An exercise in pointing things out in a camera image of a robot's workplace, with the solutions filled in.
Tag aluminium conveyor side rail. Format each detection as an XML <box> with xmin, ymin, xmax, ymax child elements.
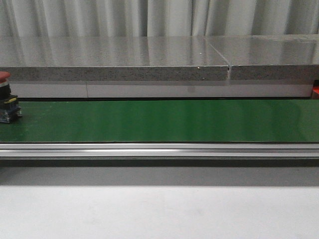
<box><xmin>0</xmin><ymin>143</ymin><xmax>319</xmax><ymax>159</ymax></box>

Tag grey pleated curtain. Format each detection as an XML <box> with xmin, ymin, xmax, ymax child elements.
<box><xmin>0</xmin><ymin>0</ymin><xmax>319</xmax><ymax>37</ymax></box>

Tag grey stone slab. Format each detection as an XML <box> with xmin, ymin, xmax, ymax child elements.
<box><xmin>205</xmin><ymin>34</ymin><xmax>319</xmax><ymax>82</ymax></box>
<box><xmin>0</xmin><ymin>36</ymin><xmax>228</xmax><ymax>82</ymax></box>

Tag green conveyor belt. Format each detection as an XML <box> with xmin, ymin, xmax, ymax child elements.
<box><xmin>0</xmin><ymin>100</ymin><xmax>319</xmax><ymax>143</ymax></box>

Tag grey stone slab right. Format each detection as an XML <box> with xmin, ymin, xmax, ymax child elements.
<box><xmin>205</xmin><ymin>34</ymin><xmax>319</xmax><ymax>82</ymax></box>

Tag red mushroom push button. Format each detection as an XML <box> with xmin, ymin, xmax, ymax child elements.
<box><xmin>0</xmin><ymin>71</ymin><xmax>22</xmax><ymax>123</ymax></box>

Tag white panel behind conveyor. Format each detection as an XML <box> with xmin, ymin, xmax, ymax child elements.
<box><xmin>10</xmin><ymin>83</ymin><xmax>313</xmax><ymax>98</ymax></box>

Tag red object at right edge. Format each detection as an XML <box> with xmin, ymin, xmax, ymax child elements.
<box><xmin>311</xmin><ymin>86</ymin><xmax>319</xmax><ymax>100</ymax></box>

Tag grey stone slab left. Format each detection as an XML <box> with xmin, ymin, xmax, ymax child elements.
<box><xmin>0</xmin><ymin>36</ymin><xmax>228</xmax><ymax>82</ymax></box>

